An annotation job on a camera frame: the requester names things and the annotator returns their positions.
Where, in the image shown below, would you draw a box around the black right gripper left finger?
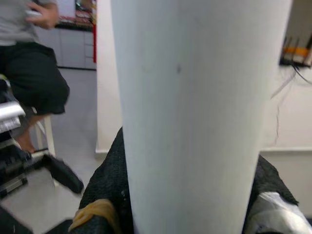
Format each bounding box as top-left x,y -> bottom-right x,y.
69,126 -> 135,234

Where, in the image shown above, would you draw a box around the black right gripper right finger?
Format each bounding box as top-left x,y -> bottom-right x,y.
243,155 -> 309,234

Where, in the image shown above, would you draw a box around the white plastic table leg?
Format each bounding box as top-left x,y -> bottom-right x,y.
111,0 -> 293,234

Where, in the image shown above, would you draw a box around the bare person hand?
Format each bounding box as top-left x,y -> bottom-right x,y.
28,2 -> 59,30

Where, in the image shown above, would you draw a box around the yellow rubber band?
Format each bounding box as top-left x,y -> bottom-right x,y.
69,198 -> 120,232

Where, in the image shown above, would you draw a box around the white stool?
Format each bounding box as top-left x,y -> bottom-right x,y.
31,113 -> 57,159

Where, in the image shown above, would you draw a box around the person grey shirt black shorts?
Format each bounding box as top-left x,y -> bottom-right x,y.
0,0 -> 71,154

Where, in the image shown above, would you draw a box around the grey kitchen cabinet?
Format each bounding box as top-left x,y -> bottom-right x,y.
36,26 -> 96,71

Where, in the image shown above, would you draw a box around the black wall cable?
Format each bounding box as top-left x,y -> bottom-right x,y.
270,63 -> 312,145

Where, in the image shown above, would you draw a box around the grey metal frame equipment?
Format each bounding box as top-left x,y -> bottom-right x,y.
0,78 -> 34,198

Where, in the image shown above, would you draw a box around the black wire wall shelf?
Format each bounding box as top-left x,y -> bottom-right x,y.
279,36 -> 312,67

